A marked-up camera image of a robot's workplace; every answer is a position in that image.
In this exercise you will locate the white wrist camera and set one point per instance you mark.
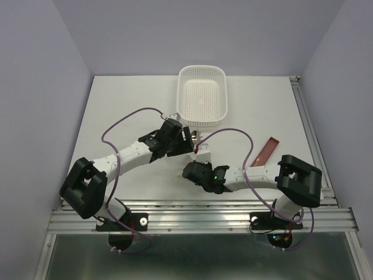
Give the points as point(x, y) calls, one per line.
point(203, 154)
point(174, 116)

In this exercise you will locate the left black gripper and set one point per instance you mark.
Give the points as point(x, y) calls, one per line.
point(186, 146)

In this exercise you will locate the white perforated plastic basket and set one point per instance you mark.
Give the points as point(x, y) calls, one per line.
point(202, 99)

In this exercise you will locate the aluminium right side rail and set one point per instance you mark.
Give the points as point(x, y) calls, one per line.
point(317, 157)

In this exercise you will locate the aluminium rail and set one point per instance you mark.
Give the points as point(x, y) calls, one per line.
point(202, 217)
point(317, 157)

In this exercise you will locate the green handled spoon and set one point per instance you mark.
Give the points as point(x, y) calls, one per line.
point(193, 137)

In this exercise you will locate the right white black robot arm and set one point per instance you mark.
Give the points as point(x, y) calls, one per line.
point(299, 182)

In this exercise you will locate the red plastic utensil tray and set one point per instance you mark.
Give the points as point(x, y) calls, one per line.
point(266, 152)

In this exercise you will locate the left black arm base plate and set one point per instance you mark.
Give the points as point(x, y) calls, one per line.
point(129, 236)

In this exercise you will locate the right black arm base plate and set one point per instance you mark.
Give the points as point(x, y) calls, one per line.
point(279, 232)

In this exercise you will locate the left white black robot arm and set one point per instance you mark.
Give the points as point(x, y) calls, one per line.
point(84, 188)

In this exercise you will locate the white paper napkin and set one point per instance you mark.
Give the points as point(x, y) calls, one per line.
point(181, 161)

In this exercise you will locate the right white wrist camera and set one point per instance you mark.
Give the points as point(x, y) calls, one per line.
point(203, 154)

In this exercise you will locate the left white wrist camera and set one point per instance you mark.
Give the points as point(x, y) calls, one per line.
point(174, 116)

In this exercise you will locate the aluminium front rail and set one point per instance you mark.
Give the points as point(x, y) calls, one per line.
point(202, 217)

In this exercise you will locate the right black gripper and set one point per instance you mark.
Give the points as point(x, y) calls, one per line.
point(201, 164)

